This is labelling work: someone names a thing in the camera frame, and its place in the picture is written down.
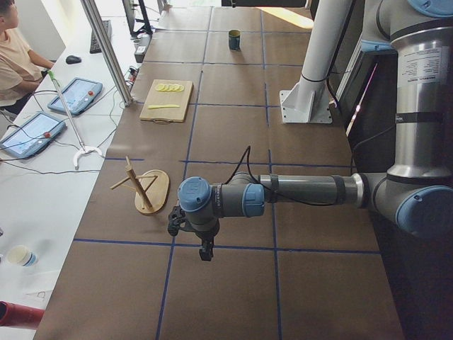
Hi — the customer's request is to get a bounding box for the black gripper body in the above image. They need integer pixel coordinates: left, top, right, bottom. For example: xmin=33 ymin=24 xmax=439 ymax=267
xmin=167 ymin=205 xmax=220 ymax=242

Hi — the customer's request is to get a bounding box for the black keyboard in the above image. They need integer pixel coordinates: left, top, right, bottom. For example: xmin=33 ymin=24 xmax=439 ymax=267
xmin=89 ymin=19 xmax=113 ymax=55

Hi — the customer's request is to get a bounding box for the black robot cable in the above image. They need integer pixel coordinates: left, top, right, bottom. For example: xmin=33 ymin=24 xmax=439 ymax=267
xmin=222 ymin=145 xmax=340 ymax=207

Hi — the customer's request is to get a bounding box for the red object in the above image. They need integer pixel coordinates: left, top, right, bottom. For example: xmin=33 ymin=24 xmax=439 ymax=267
xmin=1 ymin=301 xmax=45 ymax=330

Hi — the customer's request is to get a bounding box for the near blue teach pendant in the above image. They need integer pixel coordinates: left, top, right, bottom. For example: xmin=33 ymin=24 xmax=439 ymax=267
xmin=1 ymin=111 xmax=67 ymax=159

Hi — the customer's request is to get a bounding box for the aluminium frame post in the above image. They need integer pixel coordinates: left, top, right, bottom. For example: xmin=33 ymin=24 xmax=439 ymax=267
xmin=81 ymin=0 xmax=133 ymax=107

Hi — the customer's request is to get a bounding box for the bamboo cutting board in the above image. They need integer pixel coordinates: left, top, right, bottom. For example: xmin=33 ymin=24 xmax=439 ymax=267
xmin=139 ymin=79 xmax=193 ymax=123

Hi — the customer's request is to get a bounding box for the white pillar mount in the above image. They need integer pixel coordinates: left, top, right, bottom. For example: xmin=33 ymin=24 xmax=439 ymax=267
xmin=280 ymin=0 xmax=352 ymax=124

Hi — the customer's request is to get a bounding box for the blue teach pendant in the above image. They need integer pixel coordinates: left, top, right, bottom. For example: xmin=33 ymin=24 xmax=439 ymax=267
xmin=58 ymin=77 xmax=103 ymax=116
xmin=1 ymin=111 xmax=67 ymax=159

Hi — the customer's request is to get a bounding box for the black control cabinet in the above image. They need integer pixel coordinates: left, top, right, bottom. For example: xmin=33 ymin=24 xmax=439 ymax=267
xmin=333 ymin=52 xmax=397 ymax=175

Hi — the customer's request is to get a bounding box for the white paper cup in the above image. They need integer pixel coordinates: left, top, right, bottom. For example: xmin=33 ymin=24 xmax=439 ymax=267
xmin=6 ymin=245 xmax=38 ymax=267

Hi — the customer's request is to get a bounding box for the black computer mouse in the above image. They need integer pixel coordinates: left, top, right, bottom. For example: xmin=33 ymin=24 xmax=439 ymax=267
xmin=65 ymin=55 xmax=81 ymax=64

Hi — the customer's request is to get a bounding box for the metal rod white fork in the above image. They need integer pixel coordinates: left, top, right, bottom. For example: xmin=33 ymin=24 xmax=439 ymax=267
xmin=47 ymin=71 xmax=103 ymax=170

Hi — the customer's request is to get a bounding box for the dark blue mug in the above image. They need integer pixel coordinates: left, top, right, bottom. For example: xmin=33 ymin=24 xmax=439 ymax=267
xmin=228 ymin=29 xmax=241 ymax=51

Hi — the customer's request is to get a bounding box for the black monitor stand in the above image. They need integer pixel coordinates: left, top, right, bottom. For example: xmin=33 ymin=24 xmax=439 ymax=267
xmin=122 ymin=0 xmax=153 ymax=38

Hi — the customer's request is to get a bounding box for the far blue teach pendant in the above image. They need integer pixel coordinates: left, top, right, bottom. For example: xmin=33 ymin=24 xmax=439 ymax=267
xmin=58 ymin=77 xmax=103 ymax=116

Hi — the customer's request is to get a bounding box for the wooden cup rack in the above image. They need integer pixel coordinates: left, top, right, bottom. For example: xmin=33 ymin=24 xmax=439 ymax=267
xmin=110 ymin=156 xmax=170 ymax=215

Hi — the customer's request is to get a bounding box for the person in beige shirt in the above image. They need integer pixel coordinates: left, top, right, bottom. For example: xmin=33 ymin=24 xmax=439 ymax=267
xmin=1 ymin=1 xmax=54 ymax=115

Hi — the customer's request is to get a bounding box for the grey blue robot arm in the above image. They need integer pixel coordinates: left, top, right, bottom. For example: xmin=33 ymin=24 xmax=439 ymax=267
xmin=168 ymin=1 xmax=452 ymax=261

